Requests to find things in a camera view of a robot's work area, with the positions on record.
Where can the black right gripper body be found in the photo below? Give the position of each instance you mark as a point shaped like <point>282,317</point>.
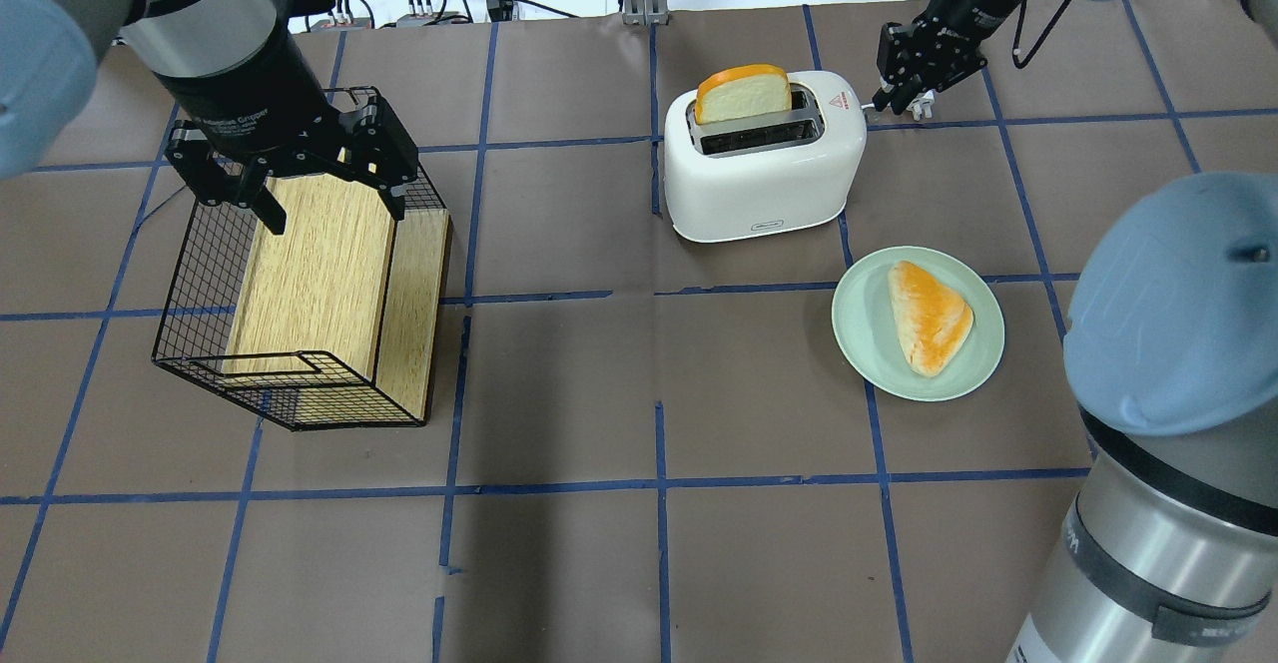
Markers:
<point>966,10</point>

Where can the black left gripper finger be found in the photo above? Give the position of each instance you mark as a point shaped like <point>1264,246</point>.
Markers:
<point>392,193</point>
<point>261,201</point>

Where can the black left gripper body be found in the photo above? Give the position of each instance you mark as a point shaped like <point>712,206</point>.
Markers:
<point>245,89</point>

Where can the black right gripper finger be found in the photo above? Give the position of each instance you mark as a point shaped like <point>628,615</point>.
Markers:
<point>884,99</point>
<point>919,107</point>

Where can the white two-slot toaster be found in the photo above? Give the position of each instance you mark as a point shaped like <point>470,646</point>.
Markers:
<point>764,175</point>

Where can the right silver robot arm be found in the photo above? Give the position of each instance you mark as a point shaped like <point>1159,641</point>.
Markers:
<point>1167,553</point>

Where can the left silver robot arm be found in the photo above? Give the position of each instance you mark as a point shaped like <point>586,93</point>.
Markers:
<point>51,51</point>

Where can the bread slice in toaster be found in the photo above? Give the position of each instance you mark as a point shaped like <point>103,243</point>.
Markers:
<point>741,92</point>

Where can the triangular orange bread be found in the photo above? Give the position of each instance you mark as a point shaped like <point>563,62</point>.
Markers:
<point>932,321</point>

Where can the light green plate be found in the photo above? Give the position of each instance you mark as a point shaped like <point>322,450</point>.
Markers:
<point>865,332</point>

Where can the black wire basket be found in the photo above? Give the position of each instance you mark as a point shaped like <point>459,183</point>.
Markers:
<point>201,304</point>

